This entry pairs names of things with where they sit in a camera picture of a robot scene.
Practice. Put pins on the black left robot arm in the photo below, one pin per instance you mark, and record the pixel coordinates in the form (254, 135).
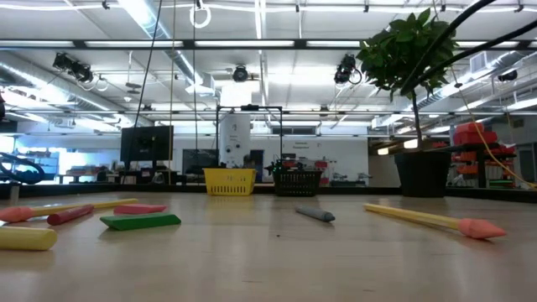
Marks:
(2, 107)

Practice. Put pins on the yellow mesh plastic bin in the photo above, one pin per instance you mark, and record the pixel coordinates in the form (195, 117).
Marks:
(230, 182)

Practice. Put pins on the yellow pencil with orange tip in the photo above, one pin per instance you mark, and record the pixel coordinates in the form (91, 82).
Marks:
(419, 217)
(84, 206)

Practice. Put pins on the grey metal post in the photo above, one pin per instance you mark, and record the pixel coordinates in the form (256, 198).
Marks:
(14, 191)

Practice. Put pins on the black ceiling camera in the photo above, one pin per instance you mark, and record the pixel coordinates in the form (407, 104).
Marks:
(73, 67)
(240, 73)
(346, 69)

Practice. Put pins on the white wall vent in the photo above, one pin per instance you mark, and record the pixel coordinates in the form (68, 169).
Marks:
(478, 62)

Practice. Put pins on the black aluminium table frame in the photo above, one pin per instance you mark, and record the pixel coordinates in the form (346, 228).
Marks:
(126, 189)

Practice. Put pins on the black mesh plastic bin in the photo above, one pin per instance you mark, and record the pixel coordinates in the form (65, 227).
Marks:
(297, 183)

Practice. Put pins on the white column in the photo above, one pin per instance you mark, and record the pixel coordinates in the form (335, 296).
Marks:
(234, 138)

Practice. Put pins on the overhead light bar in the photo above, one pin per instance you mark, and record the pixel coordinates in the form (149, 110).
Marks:
(302, 43)

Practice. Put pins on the black monitor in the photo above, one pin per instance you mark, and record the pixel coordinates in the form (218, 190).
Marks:
(147, 143)

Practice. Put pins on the dark red crayon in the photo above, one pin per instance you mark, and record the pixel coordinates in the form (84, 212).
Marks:
(69, 215)

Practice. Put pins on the green potted plant black pot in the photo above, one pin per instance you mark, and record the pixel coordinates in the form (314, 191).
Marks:
(407, 50)

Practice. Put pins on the yellow marker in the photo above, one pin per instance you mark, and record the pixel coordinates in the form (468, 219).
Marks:
(25, 238)

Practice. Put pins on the pink eraser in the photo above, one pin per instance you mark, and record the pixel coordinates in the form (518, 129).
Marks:
(140, 208)

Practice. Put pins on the green eraser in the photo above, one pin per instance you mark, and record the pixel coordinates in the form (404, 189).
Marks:
(140, 221)

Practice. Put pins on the shelf with red bins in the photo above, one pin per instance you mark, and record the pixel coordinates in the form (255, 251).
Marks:
(474, 134)

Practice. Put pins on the black metal frame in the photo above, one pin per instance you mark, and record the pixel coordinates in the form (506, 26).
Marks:
(249, 107)

